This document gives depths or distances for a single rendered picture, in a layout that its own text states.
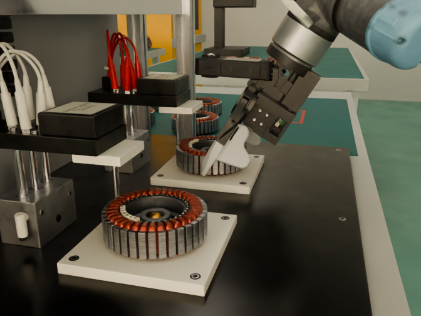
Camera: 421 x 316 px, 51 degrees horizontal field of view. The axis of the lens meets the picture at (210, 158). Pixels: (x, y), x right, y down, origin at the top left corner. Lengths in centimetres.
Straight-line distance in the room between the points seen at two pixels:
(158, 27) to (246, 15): 191
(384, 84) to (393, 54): 529
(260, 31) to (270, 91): 515
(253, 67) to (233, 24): 521
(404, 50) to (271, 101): 19
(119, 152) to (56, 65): 33
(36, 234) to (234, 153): 28
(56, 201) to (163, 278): 17
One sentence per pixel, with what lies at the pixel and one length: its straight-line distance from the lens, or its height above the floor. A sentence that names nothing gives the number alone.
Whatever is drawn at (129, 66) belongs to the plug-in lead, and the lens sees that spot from 68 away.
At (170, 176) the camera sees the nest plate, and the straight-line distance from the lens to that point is 66.
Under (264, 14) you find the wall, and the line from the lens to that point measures 577.
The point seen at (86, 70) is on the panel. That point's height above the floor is 92.
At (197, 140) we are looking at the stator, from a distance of 71.
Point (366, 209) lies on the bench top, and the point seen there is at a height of 75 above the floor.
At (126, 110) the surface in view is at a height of 87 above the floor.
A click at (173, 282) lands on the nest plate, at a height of 78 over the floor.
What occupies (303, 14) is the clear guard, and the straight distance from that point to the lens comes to 26.
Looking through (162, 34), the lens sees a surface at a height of 83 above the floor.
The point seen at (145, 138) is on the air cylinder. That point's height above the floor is 81.
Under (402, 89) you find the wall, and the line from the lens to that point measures 586.
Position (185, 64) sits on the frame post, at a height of 92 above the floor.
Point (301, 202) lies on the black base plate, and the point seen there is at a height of 77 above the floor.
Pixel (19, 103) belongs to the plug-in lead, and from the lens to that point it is 48.
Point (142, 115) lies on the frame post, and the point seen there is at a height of 81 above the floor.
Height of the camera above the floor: 101
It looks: 18 degrees down
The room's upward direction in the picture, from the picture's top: straight up
